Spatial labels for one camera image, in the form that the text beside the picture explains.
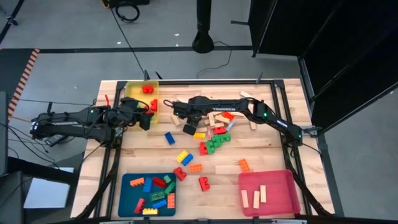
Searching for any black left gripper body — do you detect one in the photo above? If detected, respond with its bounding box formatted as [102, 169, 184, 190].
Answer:
[107, 97, 147, 127]

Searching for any thin black floor cable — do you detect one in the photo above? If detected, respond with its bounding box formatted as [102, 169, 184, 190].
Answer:
[196, 40, 234, 79]

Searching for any green printed toy brick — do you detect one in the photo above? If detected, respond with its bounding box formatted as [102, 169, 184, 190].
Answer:
[149, 190, 166, 202]

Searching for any black equipment case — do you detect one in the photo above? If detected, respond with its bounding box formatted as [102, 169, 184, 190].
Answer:
[101, 0, 150, 9]

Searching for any pile of mixed toy blocks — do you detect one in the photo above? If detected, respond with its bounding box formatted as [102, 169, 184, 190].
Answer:
[93, 79, 312, 218]

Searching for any orange black hazard tape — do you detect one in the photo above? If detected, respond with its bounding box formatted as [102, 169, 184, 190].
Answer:
[6, 48, 41, 118]

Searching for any blue plastic bin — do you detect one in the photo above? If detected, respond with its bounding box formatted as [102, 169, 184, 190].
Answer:
[118, 172, 177, 218]

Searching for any red toy brick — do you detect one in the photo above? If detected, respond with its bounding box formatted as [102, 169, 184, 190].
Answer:
[134, 197, 147, 215]
[152, 177, 167, 189]

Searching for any yellow floor cable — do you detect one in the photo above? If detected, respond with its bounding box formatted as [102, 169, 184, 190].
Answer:
[7, 114, 35, 124]

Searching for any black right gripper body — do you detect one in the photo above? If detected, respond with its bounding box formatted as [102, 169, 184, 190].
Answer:
[172, 96, 206, 121]

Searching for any black power adapter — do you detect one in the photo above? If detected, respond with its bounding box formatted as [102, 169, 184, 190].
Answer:
[44, 134, 68, 147]

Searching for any yellow translucent plastic bin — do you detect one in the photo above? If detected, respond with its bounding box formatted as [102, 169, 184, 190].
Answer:
[124, 80, 161, 125]

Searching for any black tripod leg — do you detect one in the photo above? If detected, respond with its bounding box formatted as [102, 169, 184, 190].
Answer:
[0, 0, 25, 44]

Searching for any white board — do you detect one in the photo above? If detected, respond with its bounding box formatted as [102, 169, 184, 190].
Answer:
[23, 167, 75, 210]

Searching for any pink plastic bin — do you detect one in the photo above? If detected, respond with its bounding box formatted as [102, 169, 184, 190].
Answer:
[238, 169, 302, 218]

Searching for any coiled black cable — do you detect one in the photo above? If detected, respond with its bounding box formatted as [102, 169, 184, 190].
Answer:
[114, 2, 141, 24]

